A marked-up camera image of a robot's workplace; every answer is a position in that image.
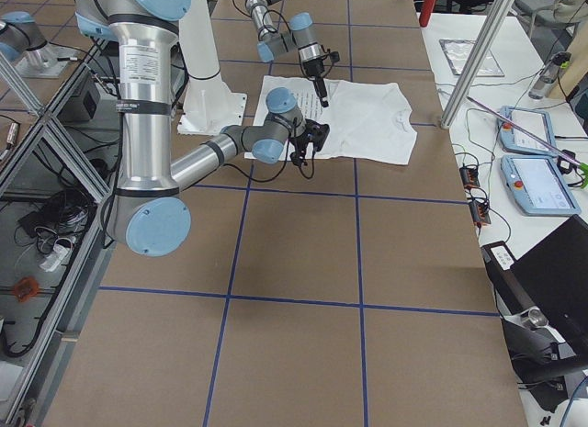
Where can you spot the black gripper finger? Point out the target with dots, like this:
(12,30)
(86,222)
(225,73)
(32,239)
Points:
(323,94)
(317,84)

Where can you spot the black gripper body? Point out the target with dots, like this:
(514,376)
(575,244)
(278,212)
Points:
(301,141)
(314,69)

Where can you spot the white long-sleeve printed T-shirt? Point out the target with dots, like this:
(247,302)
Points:
(367,121)

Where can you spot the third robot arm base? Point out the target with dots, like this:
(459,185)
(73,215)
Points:
(23,42)

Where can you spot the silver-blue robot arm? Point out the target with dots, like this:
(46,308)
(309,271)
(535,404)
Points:
(299,36)
(177,117)

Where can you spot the red cylinder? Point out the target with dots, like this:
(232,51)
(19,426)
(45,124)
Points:
(427,10)

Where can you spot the upper black orange adapter box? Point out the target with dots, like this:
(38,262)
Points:
(469,177)

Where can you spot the black orange adapter box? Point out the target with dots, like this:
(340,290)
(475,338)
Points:
(479,213)
(469,177)

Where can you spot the lower black orange adapter box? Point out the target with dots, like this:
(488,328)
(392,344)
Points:
(479,213)

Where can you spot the upper blue teach pendant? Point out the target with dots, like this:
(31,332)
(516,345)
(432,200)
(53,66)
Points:
(537,122)

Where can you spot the blue teach pendant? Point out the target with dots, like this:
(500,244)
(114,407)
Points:
(537,187)
(537,122)

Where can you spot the lower blue teach pendant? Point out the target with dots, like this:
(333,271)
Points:
(537,187)

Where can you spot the white power strip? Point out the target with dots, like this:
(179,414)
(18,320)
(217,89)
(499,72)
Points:
(54,259)

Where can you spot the long reach grabber stick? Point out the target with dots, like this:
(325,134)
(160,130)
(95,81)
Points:
(582,167)

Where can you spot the black laptop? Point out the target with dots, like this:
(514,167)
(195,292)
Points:
(551,276)

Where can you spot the orange plastic part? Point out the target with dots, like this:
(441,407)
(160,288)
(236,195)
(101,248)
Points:
(25,288)

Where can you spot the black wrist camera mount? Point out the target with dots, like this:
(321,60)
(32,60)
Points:
(332,57)
(316,134)

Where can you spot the aluminium frame post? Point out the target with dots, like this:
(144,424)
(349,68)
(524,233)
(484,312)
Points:
(489,30)

